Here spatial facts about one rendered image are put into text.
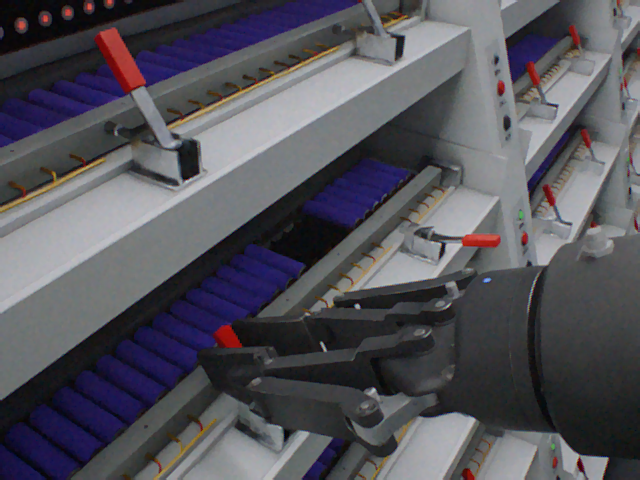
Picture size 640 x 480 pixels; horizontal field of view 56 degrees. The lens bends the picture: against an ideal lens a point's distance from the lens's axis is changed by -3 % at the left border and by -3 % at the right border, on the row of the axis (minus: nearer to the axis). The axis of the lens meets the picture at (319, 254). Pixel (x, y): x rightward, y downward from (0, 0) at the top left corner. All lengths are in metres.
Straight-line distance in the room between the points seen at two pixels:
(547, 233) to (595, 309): 0.83
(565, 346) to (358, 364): 0.12
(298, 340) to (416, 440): 0.33
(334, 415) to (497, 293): 0.10
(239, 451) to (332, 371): 0.14
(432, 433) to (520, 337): 0.46
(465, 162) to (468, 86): 0.09
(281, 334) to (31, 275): 0.17
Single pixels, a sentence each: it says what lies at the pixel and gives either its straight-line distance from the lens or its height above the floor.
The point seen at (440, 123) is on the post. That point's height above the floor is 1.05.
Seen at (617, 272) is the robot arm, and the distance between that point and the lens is 0.25.
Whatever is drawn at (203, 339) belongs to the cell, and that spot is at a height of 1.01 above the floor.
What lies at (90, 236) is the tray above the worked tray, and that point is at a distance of 0.33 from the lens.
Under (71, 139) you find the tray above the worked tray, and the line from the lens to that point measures 0.39.
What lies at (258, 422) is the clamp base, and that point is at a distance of 0.45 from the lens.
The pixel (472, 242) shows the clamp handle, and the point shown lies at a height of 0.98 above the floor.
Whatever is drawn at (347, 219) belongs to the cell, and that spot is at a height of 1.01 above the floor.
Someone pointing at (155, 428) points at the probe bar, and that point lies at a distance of 0.44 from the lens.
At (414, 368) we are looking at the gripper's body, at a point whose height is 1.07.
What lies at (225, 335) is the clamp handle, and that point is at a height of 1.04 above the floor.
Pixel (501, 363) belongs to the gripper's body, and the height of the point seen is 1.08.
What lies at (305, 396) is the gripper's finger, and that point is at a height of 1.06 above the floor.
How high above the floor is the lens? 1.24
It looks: 24 degrees down
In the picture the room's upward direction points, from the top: 17 degrees counter-clockwise
